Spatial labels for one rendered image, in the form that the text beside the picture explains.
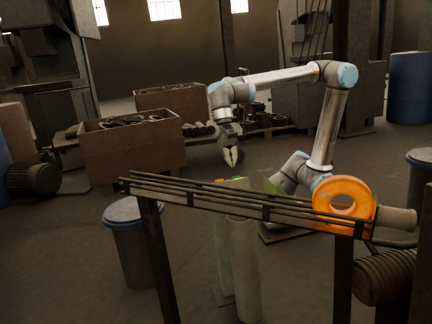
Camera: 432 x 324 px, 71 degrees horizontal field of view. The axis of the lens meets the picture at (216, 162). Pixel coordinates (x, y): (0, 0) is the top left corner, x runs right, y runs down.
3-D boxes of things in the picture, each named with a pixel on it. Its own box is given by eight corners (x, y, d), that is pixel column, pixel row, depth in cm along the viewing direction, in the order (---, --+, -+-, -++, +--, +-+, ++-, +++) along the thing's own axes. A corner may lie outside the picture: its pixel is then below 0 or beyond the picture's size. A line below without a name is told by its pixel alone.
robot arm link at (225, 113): (233, 107, 132) (212, 110, 130) (235, 117, 132) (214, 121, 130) (229, 110, 141) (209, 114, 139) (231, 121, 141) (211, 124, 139)
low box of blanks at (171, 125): (174, 157, 370) (165, 104, 348) (190, 177, 305) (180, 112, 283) (94, 175, 343) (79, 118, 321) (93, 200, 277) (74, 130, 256)
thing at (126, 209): (179, 286, 159) (165, 214, 145) (117, 301, 153) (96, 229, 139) (173, 251, 189) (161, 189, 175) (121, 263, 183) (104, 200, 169)
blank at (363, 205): (349, 240, 84) (347, 233, 87) (388, 200, 77) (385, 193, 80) (300, 210, 85) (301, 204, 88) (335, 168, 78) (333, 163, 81)
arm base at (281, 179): (263, 175, 202) (273, 164, 201) (281, 189, 210) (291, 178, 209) (278, 187, 185) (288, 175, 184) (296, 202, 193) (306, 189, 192)
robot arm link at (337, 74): (314, 182, 194) (344, 60, 164) (333, 196, 179) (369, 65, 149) (294, 185, 188) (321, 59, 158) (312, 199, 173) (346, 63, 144)
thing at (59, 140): (113, 163, 375) (94, 85, 344) (56, 176, 353) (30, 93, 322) (106, 143, 480) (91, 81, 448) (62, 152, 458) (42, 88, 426)
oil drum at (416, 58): (448, 119, 391) (458, 46, 361) (409, 127, 380) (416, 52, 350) (410, 113, 446) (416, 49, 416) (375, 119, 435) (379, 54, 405)
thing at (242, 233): (267, 320, 133) (260, 216, 116) (242, 327, 131) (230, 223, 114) (258, 300, 144) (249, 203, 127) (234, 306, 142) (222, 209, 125)
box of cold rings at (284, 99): (342, 113, 494) (344, 57, 465) (383, 124, 407) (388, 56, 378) (272, 125, 475) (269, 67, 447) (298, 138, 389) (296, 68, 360)
